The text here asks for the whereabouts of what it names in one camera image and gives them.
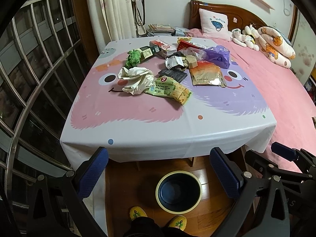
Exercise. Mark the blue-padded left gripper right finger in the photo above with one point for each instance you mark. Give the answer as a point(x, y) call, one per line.
point(229, 174)

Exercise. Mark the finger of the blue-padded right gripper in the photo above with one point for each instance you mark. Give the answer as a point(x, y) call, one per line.
point(284, 151)

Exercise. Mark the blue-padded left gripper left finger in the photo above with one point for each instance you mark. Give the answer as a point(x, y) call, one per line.
point(80, 183)

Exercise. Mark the white paper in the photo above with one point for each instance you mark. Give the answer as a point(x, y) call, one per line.
point(139, 79)

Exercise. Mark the orange gold foil bag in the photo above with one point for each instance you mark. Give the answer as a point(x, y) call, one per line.
point(206, 73)

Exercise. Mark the green snack bag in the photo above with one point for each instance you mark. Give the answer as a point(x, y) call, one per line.
point(166, 86)

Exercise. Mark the black packet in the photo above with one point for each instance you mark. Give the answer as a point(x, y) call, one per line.
point(179, 76)

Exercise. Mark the green wrapper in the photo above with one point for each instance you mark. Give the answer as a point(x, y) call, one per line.
point(133, 58)

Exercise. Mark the small tan box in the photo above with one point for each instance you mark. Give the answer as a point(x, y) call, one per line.
point(191, 61)

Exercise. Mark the purple plastic bag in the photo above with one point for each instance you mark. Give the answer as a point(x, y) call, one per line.
point(218, 55)

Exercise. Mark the clear plastic bottle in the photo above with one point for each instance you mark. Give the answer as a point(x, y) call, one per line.
point(199, 54)

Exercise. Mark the silver foil wrapper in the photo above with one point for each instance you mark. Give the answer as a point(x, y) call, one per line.
point(179, 63)

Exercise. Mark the small green tea box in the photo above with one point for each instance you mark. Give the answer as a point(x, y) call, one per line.
point(145, 53)

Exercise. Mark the red white carton box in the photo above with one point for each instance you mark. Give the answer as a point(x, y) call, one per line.
point(165, 49)

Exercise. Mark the white purple carton box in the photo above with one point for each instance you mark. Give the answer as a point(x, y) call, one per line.
point(200, 46)

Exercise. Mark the red cardboard box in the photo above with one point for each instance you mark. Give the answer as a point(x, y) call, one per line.
point(184, 45)

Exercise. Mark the yellow wrapper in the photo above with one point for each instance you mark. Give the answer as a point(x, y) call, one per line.
point(186, 39)

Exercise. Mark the dark blue trash bin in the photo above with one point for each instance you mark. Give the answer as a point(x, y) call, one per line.
point(178, 192)

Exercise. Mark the pink bed cover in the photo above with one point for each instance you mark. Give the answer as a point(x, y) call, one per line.
point(255, 84)

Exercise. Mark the left yellow slipper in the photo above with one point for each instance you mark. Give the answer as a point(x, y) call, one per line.
point(136, 212)

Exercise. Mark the yellow slipper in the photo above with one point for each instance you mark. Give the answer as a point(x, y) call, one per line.
point(178, 222)
point(136, 212)

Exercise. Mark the right yellow slipper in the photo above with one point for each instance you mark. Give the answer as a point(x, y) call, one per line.
point(178, 222)

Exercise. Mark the cartoon monster tablecloth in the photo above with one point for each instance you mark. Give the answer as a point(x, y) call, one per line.
point(145, 127)

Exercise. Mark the white plush toy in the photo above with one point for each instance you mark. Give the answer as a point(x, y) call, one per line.
point(246, 37)

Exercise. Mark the metal window grille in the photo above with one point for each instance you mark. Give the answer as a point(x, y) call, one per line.
point(40, 77)

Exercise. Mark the wooden headboard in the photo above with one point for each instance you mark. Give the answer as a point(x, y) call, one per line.
point(237, 17)

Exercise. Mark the pink white cushion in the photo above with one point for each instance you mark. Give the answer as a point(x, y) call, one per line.
point(214, 25)

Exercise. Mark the stack of books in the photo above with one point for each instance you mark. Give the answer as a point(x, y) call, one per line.
point(160, 30)

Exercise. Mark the cream curtain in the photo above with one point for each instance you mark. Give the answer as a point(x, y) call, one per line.
point(112, 20)

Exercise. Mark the hanging bag with straps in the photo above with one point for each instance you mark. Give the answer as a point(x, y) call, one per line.
point(139, 13)

